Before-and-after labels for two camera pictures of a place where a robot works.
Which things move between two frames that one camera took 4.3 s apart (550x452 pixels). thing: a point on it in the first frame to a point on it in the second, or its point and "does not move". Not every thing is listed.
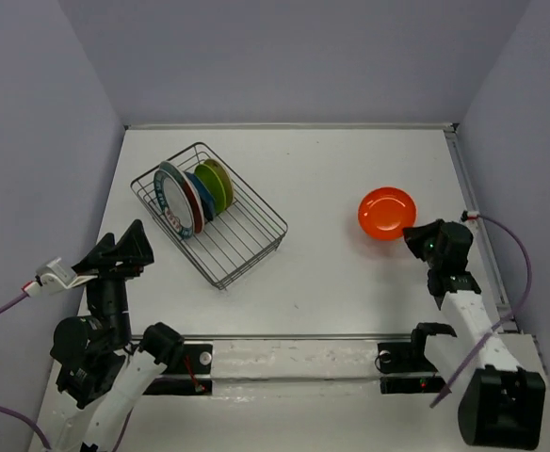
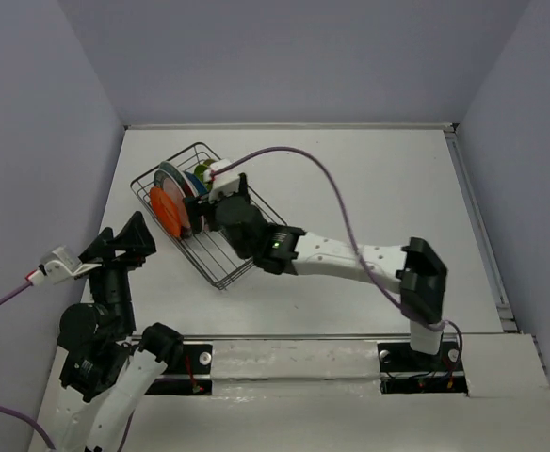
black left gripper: x=103 y=259 does not move
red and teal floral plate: x=192 y=190 does not move
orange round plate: x=384 y=212 to x=166 y=211
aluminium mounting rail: x=312 y=337 does not move
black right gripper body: x=423 y=245 to x=215 y=220
